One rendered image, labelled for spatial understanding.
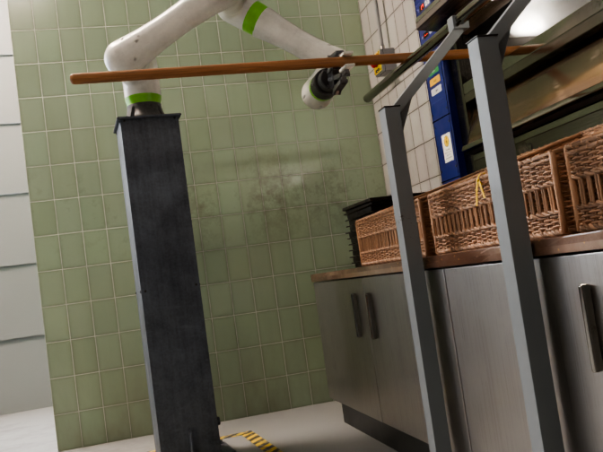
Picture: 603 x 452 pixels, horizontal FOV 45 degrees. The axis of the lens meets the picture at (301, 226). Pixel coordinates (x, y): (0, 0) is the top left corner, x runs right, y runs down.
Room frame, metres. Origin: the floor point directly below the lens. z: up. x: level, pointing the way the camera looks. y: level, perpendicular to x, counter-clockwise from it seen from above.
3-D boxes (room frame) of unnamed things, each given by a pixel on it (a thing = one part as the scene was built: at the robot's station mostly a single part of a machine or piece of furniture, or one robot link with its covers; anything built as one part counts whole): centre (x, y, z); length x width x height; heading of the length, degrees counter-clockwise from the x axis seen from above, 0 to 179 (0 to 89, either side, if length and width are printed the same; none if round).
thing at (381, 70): (3.14, -0.46, 1.46); 0.10 x 0.07 x 0.10; 14
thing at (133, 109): (2.62, 0.52, 1.23); 0.26 x 0.15 x 0.06; 18
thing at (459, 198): (1.60, -0.62, 0.72); 0.56 x 0.49 x 0.28; 14
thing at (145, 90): (2.55, 0.50, 1.36); 0.16 x 0.13 x 0.19; 175
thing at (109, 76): (2.16, -0.26, 1.20); 1.71 x 0.03 x 0.03; 105
